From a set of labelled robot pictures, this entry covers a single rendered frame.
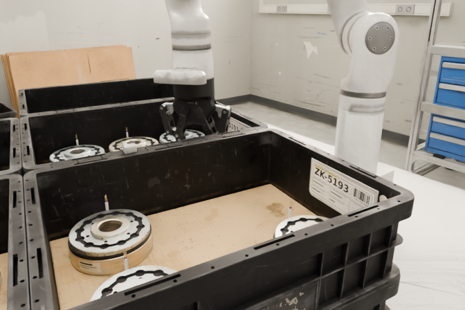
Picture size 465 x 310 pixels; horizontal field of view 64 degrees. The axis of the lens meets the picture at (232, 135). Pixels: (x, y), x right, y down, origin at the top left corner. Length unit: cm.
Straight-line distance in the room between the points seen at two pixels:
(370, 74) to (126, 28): 324
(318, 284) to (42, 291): 26
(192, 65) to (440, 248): 58
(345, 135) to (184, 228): 40
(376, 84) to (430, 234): 33
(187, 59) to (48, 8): 302
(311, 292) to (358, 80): 46
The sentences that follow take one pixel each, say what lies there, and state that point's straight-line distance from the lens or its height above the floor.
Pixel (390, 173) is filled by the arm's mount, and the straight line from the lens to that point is 89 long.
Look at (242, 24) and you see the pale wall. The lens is 458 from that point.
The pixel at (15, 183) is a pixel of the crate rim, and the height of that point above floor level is 93.
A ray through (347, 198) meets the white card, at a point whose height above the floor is 89.
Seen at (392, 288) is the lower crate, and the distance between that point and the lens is 53.
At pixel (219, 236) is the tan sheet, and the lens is 54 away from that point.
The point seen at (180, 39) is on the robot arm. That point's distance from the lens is 65.
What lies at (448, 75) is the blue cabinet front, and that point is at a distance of 240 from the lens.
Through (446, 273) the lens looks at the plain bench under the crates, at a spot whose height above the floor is 70.
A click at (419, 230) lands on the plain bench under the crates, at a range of 88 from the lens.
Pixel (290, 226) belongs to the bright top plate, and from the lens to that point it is 51.
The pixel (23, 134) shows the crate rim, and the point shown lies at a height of 93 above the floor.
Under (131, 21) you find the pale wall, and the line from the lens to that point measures 386.
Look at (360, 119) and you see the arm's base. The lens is 79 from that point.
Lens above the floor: 113
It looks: 19 degrees down
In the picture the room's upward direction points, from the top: straight up
